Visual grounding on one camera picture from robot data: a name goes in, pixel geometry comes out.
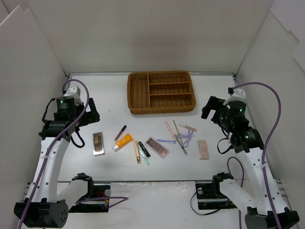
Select brown eyeshadow palette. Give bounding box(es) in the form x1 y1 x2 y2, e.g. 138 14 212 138
93 132 105 156

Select red lip gloss tube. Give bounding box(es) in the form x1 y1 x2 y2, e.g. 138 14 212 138
114 125 127 141

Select orange sunscreen tube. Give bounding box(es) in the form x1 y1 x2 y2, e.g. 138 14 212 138
112 134 133 152

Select pink rectangular compact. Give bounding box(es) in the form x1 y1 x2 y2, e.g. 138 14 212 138
197 140 209 160

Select beige concealer tube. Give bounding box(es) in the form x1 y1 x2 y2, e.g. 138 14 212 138
133 140 141 164

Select pink makeup pen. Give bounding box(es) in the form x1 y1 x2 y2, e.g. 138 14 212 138
164 121 176 141

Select black makeup tube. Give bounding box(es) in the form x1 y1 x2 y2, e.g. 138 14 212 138
139 141 151 158

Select clear mauve eyeshadow palette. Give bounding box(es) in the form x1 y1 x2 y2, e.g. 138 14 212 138
145 137 169 158

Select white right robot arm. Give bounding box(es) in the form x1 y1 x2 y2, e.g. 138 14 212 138
201 88 300 229

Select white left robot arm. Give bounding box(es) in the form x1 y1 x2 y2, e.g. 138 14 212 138
14 86 100 229

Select pink white makeup pencil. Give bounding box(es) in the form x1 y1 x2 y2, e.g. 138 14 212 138
178 124 197 132

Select gold makeup pencil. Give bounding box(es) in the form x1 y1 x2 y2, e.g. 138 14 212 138
173 120 183 144

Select grey makeup pencil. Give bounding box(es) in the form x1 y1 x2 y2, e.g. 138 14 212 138
174 135 188 155

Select purple small scissors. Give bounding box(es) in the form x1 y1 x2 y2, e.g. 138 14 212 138
177 130 193 147

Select brown wicker divided tray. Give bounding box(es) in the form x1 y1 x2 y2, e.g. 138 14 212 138
127 71 196 115

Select purple eyebrow razor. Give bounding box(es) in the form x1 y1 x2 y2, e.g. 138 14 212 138
156 139 176 144

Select mint green eyebrow razor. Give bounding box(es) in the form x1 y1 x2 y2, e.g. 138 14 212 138
139 145 150 166

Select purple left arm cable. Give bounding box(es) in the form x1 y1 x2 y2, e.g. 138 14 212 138
16 79 129 229

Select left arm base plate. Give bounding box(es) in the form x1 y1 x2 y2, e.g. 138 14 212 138
69 184 111 213

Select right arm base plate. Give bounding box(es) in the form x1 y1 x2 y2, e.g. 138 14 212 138
195 181 237 210

